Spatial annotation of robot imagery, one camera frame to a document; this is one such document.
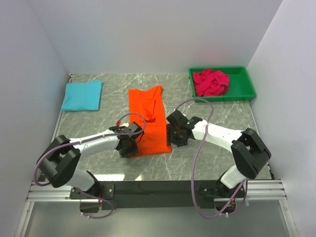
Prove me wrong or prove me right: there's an orange t shirt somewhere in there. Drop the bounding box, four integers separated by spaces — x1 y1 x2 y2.
128 85 172 157

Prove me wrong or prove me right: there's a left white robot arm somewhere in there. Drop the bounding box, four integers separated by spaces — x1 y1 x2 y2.
36 122 144 198

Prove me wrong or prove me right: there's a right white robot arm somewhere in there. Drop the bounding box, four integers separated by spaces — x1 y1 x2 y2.
166 110 272 198

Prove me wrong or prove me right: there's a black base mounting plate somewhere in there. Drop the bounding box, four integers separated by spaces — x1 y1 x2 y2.
69 180 247 212

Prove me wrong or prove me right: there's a crumpled pink t shirt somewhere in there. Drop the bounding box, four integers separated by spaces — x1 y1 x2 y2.
193 69 230 97

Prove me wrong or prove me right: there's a folded light blue t shirt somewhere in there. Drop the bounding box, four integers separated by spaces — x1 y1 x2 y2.
61 79 103 112

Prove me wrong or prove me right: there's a green plastic bin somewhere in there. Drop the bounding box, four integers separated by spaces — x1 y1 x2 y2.
189 66 256 103

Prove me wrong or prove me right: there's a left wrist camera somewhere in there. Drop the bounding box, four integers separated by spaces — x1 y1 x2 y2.
116 120 129 127

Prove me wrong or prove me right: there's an aluminium frame rail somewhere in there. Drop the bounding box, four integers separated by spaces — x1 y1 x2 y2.
26 180 287 202

